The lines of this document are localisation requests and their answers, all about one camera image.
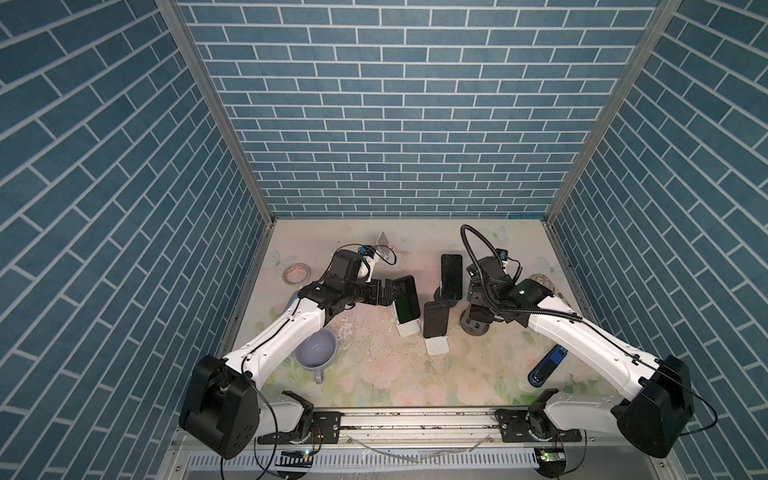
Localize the white phone stand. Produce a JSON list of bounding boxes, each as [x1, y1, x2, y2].
[[376, 232, 391, 248], [396, 320, 420, 338], [424, 336, 450, 356]]

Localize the black phone rear centre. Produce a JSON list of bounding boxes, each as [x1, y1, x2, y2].
[[439, 254, 464, 297]]

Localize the aluminium rail at front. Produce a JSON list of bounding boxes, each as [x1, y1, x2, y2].
[[157, 406, 685, 480]]

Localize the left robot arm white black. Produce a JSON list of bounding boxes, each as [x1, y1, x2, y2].
[[179, 275, 418, 460]]

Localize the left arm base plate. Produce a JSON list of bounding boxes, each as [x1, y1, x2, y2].
[[256, 410, 343, 445]]

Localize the lavender mug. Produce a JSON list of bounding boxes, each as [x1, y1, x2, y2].
[[294, 328, 338, 384]]

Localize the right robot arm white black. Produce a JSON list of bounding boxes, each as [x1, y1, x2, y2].
[[467, 257, 694, 458]]

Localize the black round stand rear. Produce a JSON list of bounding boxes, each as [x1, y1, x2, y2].
[[433, 288, 462, 308]]

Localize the blue stapler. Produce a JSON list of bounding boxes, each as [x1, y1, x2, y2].
[[527, 344, 568, 388]]

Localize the black phone centre front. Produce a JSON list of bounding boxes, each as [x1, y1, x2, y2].
[[423, 301, 452, 339]]

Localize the tape roll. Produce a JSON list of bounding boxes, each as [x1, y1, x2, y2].
[[282, 263, 311, 285]]

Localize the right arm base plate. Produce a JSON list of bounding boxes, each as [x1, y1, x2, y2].
[[493, 408, 583, 443]]

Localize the patterned shell stone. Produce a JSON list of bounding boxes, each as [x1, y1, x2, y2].
[[529, 274, 557, 292]]

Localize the black phone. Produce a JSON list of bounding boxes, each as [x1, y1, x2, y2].
[[423, 301, 452, 339], [393, 275, 421, 324], [439, 254, 464, 297]]

